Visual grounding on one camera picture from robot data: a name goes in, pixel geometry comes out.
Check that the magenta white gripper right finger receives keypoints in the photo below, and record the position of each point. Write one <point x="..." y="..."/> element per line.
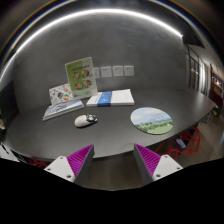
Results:
<point x="153" y="166"/>

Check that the green food poster stand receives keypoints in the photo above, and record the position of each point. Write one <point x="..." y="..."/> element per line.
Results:
<point x="81" y="78"/>

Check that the round landscape mouse pad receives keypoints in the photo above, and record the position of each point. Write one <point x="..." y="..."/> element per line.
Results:
<point x="151" y="120"/>

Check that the wall switch panel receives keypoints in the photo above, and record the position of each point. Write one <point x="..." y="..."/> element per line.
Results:
<point x="118" y="71"/>
<point x="96" y="72"/>
<point x="106" y="72"/>
<point x="129" y="70"/>

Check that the small colourful card stand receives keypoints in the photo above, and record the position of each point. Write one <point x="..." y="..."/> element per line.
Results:
<point x="60" y="94"/>

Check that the white keyboard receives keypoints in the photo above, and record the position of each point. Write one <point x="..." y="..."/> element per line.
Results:
<point x="62" y="108"/>

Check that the white computer mouse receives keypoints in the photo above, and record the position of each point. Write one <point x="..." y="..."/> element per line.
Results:
<point x="85" y="120"/>

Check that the red wire chair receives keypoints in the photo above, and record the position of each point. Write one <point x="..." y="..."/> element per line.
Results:
<point x="186" y="143"/>

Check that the white and blue book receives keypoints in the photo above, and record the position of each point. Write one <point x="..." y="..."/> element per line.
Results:
<point x="111" y="98"/>

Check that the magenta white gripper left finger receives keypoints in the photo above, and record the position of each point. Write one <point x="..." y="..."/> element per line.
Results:
<point x="74" y="167"/>

